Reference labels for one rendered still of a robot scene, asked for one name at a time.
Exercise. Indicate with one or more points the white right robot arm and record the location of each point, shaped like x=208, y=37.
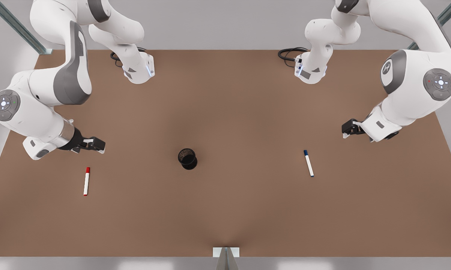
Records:
x=41, y=90

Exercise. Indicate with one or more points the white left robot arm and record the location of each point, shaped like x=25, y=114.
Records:
x=417, y=86

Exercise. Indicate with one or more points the white marker with red cap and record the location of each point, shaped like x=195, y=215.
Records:
x=86, y=181

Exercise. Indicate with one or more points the white marker with blue cap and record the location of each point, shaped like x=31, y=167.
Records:
x=308, y=163

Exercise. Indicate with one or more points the black mesh pen cup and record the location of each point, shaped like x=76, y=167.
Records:
x=187, y=158

